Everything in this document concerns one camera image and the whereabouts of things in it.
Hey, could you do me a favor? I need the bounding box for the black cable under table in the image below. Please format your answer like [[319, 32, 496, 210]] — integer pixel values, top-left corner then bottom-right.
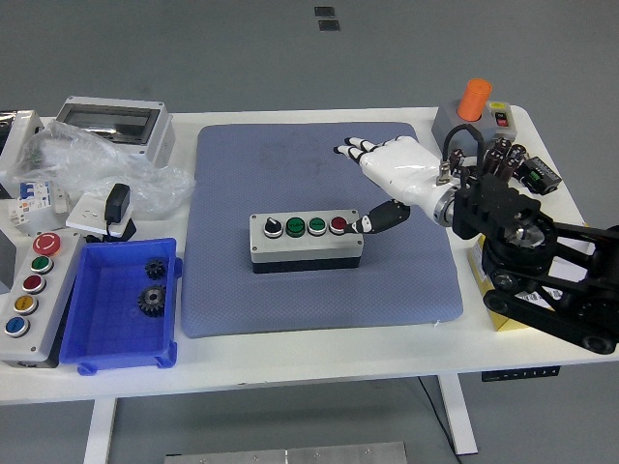
[[418, 375, 460, 455]]

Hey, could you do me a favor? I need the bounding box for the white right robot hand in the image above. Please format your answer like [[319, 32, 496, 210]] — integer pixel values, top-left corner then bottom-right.
[[332, 135, 452, 236]]

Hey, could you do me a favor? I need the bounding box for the blue plastic bin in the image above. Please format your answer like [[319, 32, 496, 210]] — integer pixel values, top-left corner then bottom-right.
[[58, 236, 184, 376]]

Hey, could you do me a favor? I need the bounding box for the blue-grey table mat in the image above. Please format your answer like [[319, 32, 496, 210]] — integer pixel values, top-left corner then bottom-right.
[[181, 121, 464, 339]]

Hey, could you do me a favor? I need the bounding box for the black power adapter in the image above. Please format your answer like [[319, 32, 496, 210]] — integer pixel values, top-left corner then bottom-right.
[[85, 182, 139, 244]]

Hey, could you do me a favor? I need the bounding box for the grey red-black switch box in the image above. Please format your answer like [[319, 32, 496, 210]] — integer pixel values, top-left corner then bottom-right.
[[487, 101, 518, 141]]

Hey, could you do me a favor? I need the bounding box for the white table leg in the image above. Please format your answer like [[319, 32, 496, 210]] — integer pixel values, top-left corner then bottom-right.
[[437, 372, 480, 455], [82, 396, 118, 464]]

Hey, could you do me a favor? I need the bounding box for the grey metal base plate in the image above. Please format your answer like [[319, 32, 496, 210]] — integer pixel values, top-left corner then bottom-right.
[[163, 442, 408, 464]]

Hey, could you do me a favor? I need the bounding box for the grey block base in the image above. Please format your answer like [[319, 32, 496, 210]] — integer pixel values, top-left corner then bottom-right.
[[431, 99, 499, 159]]

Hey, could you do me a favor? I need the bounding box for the clear plastic bag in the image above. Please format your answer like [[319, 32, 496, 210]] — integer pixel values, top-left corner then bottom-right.
[[8, 119, 197, 217]]

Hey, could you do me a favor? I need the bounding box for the grey enclosure with clear lid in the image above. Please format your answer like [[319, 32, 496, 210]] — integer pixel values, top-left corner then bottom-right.
[[53, 95, 174, 169]]

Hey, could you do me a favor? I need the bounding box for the white and yellow carton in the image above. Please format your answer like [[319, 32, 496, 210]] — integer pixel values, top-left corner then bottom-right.
[[467, 222, 605, 334]]

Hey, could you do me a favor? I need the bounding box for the black power module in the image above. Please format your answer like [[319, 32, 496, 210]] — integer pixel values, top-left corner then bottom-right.
[[516, 155, 563, 196]]

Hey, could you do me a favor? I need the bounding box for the white enclosure box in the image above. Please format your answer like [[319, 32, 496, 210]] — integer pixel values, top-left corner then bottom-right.
[[0, 109, 45, 199]]

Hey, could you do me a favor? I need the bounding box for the orange cylinder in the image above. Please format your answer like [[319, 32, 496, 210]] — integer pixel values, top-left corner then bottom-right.
[[457, 78, 493, 122]]

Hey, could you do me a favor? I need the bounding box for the grey five-button control station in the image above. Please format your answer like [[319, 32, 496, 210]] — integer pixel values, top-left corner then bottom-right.
[[0, 231, 83, 369]]

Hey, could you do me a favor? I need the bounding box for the white circuit breaker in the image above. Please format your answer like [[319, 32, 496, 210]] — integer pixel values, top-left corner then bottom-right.
[[7, 178, 69, 228]]

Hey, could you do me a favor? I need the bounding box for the black table control panel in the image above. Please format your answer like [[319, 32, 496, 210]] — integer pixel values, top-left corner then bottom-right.
[[481, 366, 561, 383]]

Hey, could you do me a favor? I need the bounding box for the large black gear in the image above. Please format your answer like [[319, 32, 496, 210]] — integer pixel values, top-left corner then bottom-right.
[[137, 284, 168, 318]]

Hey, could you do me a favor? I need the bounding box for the grey four-control button box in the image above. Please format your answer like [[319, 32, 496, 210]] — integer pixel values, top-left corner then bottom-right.
[[249, 208, 364, 276]]

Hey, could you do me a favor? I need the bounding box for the white wall socket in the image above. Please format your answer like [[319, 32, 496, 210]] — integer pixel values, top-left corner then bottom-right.
[[65, 192, 130, 232]]

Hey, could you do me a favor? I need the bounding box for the grey metal box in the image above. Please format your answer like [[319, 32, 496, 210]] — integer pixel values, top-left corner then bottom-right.
[[0, 226, 20, 296]]

